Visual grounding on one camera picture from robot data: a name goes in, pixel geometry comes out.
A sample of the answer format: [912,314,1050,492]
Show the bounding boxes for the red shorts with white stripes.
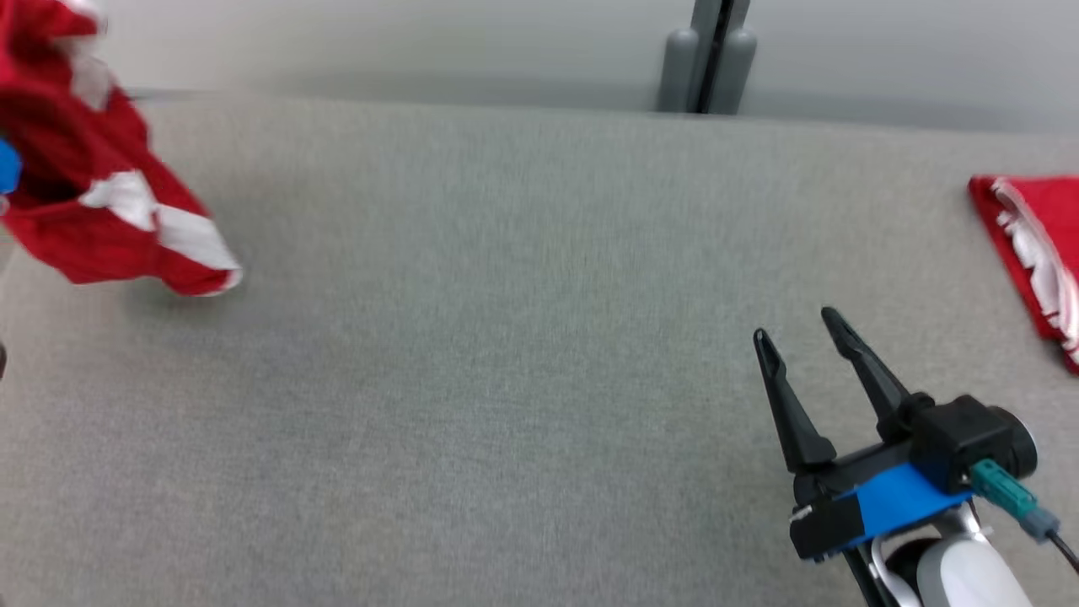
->
[0,0,245,298]

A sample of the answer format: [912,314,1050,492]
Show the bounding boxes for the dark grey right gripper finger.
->
[752,328,837,475]
[819,307,933,442]

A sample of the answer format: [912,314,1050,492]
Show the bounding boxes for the red basketball jersey number 23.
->
[967,174,1079,374]

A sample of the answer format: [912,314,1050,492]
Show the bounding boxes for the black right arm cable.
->
[1045,529,1079,576]

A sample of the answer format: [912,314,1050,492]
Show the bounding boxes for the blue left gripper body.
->
[0,138,23,197]

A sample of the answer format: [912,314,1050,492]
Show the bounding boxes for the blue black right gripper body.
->
[789,437,979,563]

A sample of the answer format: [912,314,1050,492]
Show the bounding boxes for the teal cable connector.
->
[968,459,1061,542]

